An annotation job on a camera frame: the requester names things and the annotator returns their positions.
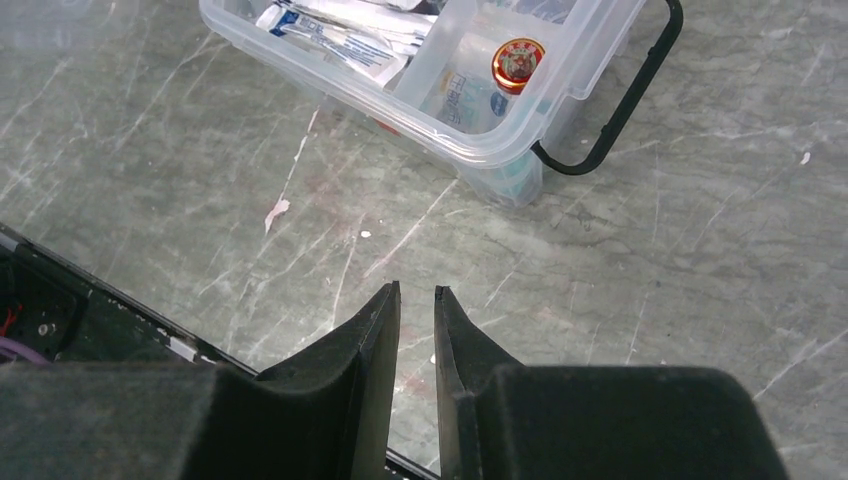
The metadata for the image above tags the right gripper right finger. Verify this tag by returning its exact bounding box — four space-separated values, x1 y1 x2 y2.
434 286 787 479

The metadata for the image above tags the teal packaged item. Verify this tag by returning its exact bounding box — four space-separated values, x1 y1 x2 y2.
255 1 439 87

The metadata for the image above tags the clear medicine kit box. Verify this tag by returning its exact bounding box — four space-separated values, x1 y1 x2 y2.
199 1 684 208

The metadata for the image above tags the clear divided organizer tray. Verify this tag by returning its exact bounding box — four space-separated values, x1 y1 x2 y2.
199 1 642 169

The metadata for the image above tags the small red balm tin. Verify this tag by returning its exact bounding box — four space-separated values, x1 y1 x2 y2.
491 37 546 95

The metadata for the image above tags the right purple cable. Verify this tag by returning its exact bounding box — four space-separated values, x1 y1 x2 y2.
0 336 51 367

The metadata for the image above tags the black front rail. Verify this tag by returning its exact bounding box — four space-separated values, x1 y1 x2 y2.
1 227 431 479

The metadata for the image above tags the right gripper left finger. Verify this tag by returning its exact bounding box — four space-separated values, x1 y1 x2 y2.
1 282 401 479

